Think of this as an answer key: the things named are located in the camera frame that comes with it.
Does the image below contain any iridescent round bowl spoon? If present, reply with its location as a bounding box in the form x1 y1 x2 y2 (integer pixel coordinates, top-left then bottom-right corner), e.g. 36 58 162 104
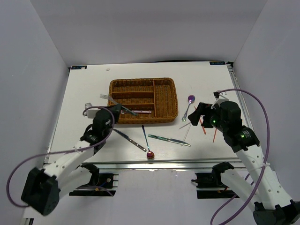
142 125 155 159

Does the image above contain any pink handled fork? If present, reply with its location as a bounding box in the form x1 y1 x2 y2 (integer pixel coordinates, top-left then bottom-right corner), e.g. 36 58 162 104
120 110 152 114

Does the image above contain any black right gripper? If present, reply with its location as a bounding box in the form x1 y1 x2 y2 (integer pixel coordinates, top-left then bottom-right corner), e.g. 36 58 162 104
187 103 227 133

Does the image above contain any red chopstick upper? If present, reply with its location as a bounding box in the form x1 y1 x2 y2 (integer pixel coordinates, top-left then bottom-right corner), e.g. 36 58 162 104
194 106 207 135

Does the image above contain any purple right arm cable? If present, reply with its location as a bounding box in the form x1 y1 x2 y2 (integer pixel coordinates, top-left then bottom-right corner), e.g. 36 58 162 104
210 89 269 225

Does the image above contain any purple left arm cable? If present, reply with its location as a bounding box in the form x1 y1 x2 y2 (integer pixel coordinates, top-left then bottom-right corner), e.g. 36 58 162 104
6 106 117 208

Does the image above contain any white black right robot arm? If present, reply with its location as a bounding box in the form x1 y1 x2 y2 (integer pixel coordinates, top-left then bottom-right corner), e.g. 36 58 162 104
188 101 300 225

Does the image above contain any white chopstick long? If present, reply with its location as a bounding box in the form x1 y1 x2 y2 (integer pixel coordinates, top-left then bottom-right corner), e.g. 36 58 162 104
183 125 191 141

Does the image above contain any blue table label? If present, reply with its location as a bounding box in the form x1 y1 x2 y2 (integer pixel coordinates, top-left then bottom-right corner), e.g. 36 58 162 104
70 65 87 70
209 61 226 66

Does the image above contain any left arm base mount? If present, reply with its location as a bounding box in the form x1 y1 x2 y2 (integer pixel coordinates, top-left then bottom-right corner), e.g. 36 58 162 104
69 172 119 197

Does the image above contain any silver patterned table knife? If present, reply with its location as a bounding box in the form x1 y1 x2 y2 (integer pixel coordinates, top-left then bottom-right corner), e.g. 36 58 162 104
113 128 147 152

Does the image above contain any woven wicker cutlery tray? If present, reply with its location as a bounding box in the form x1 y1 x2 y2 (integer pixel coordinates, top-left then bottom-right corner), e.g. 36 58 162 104
108 77 178 124

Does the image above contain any purple iridescent spoon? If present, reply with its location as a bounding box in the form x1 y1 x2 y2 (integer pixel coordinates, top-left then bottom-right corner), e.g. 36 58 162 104
181 95 195 122

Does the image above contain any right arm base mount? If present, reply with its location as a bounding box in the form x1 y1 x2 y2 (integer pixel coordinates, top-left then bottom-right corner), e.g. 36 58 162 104
191 172 235 199

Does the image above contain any red chopstick lower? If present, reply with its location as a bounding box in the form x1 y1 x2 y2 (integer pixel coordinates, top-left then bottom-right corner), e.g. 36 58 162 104
212 129 217 143

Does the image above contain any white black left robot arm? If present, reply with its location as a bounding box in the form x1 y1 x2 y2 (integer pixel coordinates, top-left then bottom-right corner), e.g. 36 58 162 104
21 104 121 216

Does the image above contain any left blue table label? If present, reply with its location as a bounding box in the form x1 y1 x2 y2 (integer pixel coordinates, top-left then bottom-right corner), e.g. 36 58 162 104
70 65 87 70

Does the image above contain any right blue table label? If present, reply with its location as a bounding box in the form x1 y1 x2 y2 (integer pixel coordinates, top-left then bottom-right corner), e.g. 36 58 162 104
209 61 226 66

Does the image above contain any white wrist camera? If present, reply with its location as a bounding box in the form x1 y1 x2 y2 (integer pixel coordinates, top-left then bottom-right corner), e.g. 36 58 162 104
82 103 99 119
211 90 229 109

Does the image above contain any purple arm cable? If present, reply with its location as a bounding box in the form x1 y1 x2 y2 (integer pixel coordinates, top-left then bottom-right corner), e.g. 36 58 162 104
6 106 117 208
210 89 269 225

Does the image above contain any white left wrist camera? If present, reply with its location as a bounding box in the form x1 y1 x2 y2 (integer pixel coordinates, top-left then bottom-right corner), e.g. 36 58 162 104
82 103 99 119

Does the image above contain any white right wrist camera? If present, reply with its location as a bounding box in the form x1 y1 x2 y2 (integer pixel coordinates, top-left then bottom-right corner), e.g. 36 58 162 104
211 90 229 109

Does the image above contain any red chopstick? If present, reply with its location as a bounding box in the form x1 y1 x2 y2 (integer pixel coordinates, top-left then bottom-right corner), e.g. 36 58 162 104
212 129 217 143
194 106 207 135

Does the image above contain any green handled table knife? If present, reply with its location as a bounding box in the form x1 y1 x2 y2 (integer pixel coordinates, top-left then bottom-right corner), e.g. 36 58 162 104
148 134 191 147

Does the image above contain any aluminium table frame rail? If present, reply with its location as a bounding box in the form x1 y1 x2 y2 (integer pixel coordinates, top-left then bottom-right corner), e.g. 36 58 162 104
43 61 270 173

